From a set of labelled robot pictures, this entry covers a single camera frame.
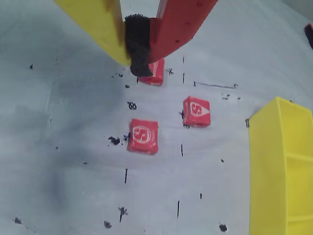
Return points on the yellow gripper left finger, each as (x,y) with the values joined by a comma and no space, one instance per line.
(97,19)

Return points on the white plastic table cover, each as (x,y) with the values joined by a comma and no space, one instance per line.
(49,122)

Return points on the red candy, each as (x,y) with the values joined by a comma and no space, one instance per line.
(196,111)
(143,137)
(156,76)

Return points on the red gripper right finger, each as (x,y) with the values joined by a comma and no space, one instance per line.
(176,24)

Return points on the yellow three-compartment box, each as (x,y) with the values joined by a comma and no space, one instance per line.
(269,171)

